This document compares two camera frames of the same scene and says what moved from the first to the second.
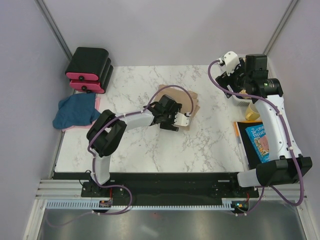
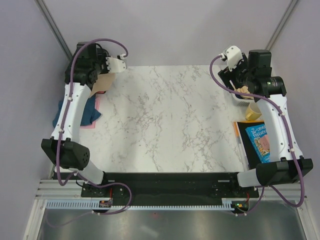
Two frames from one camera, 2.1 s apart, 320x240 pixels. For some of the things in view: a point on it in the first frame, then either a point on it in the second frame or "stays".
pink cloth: x=97 y=102 stays
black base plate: x=163 y=188 stays
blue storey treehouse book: x=254 y=133 stays
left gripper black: x=168 y=125 → x=102 y=57
